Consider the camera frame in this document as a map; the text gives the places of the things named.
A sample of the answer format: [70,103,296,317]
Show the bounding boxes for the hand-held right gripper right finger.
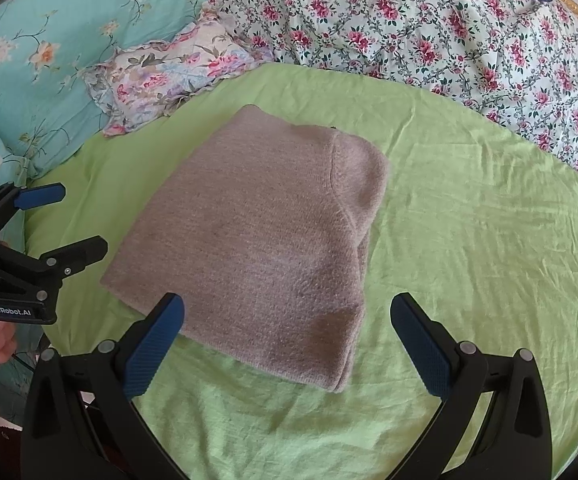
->
[390,292,555,480]

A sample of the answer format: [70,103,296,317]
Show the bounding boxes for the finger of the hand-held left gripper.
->
[0,235,109,303]
[0,182,66,242]

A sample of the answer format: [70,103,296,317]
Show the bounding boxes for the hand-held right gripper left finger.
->
[19,292,186,480]

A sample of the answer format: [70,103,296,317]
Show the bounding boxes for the beige knit sweater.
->
[100,105,390,394]

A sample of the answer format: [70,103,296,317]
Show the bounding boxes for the green bed sheet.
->
[19,62,578,480]

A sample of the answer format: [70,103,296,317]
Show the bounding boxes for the teal floral pillow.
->
[0,0,210,201]

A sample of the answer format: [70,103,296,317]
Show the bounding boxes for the ruffled pastel floral pillow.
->
[85,7,276,137]

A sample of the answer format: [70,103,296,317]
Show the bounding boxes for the pink floral white quilt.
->
[204,0,578,193]

